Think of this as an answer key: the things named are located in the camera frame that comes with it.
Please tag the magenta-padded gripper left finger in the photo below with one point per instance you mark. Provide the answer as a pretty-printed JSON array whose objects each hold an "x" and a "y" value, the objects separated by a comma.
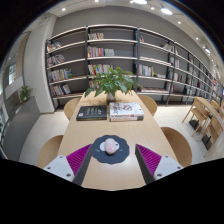
[{"x": 60, "y": 166}]

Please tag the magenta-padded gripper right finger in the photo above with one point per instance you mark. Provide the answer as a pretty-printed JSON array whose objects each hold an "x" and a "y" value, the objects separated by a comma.
[{"x": 165, "y": 165}]

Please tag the pink computer mouse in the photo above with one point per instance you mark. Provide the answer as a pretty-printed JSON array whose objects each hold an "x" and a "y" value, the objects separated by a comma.
[{"x": 111, "y": 146}]

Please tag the dark cloud-shaped mouse pad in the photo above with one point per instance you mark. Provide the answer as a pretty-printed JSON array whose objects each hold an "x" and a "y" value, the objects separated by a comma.
[{"x": 116, "y": 160}]

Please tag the round-backed wooden chair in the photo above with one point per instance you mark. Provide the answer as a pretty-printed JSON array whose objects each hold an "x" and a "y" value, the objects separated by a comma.
[
  {"x": 178, "y": 145},
  {"x": 71, "y": 108},
  {"x": 50, "y": 151},
  {"x": 149, "y": 104}
]

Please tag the white book with red spine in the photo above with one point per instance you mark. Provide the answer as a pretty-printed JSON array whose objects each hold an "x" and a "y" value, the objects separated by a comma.
[{"x": 126, "y": 118}]

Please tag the black hardcover book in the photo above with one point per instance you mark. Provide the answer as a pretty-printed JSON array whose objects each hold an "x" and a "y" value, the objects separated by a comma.
[{"x": 91, "y": 113}]

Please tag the group of slatted wooden chairs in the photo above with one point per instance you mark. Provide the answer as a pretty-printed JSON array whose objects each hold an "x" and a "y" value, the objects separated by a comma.
[{"x": 201, "y": 113}]

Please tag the white illustrated book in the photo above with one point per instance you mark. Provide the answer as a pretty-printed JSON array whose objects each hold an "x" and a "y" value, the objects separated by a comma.
[{"x": 126, "y": 109}]

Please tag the small green plant on ledge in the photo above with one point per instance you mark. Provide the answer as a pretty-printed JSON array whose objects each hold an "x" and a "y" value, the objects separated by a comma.
[{"x": 25, "y": 93}]

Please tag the green potted plant, white pot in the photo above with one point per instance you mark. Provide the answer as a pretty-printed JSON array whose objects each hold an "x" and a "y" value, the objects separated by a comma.
[{"x": 111, "y": 81}]

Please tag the grey bookshelf unit with books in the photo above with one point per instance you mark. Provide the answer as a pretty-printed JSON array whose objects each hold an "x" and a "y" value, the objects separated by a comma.
[{"x": 70, "y": 46}]

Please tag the group of ceiling lights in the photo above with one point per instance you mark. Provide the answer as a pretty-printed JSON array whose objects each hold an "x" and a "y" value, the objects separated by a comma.
[{"x": 166, "y": 11}]

